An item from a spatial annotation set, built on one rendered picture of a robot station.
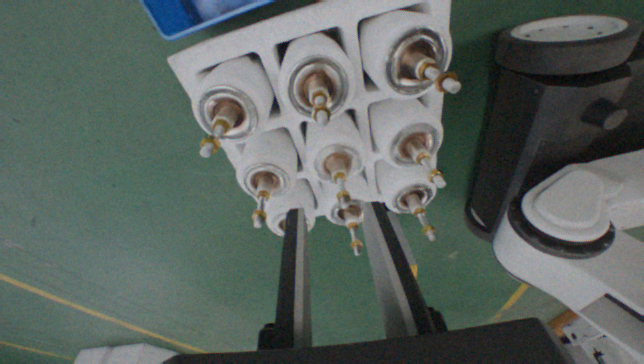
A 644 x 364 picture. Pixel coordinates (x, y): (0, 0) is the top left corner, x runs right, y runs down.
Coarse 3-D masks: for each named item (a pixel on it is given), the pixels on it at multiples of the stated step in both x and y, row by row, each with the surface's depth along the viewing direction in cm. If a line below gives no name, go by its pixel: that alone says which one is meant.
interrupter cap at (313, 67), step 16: (304, 64) 24; (320, 64) 24; (336, 64) 24; (288, 80) 25; (304, 80) 26; (336, 80) 26; (288, 96) 26; (304, 96) 27; (336, 96) 27; (304, 112) 28; (336, 112) 28
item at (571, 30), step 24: (528, 24) 41; (552, 24) 40; (576, 24) 38; (600, 24) 35; (624, 24) 31; (504, 48) 39; (528, 48) 35; (552, 48) 32; (576, 48) 31; (600, 48) 30; (624, 48) 29; (528, 72) 37; (552, 72) 34; (576, 72) 33
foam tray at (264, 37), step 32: (352, 0) 26; (384, 0) 26; (416, 0) 27; (448, 0) 27; (256, 32) 28; (288, 32) 28; (352, 32) 29; (192, 64) 30; (352, 64) 31; (384, 96) 35; (288, 128) 37; (320, 192) 48
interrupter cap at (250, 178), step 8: (248, 168) 33; (256, 168) 33; (264, 168) 33; (272, 168) 33; (280, 168) 34; (248, 176) 34; (256, 176) 35; (272, 176) 35; (280, 176) 34; (288, 176) 35; (248, 184) 35; (256, 184) 36; (280, 184) 36; (288, 184) 36; (248, 192) 36; (272, 192) 37; (280, 192) 37
